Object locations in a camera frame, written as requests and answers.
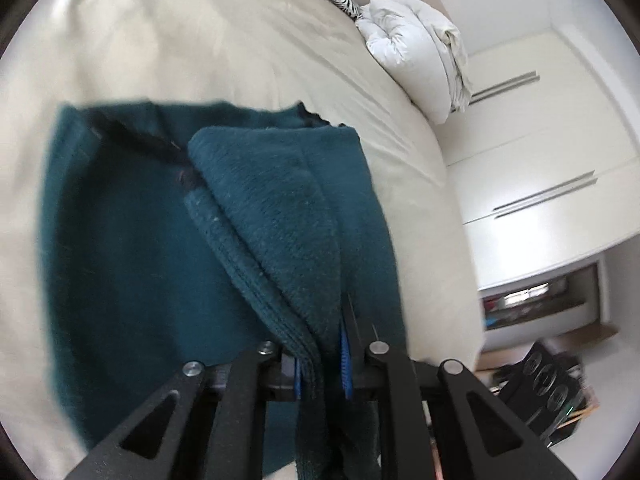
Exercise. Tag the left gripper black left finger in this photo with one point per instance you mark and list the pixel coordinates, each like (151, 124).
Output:
(206, 422)

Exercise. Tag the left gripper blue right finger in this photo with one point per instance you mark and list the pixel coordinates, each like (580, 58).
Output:
(437, 421)

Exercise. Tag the dark teal knit sweater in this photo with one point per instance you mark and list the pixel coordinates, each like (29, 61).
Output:
(176, 232)

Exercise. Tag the white wardrobe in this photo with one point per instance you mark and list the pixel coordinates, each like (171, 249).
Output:
(544, 166)

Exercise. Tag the white crumpled duvet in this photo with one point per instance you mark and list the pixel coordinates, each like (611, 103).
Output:
(422, 50)

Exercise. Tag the beige bed sheet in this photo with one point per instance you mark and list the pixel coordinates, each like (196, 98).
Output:
(264, 54)

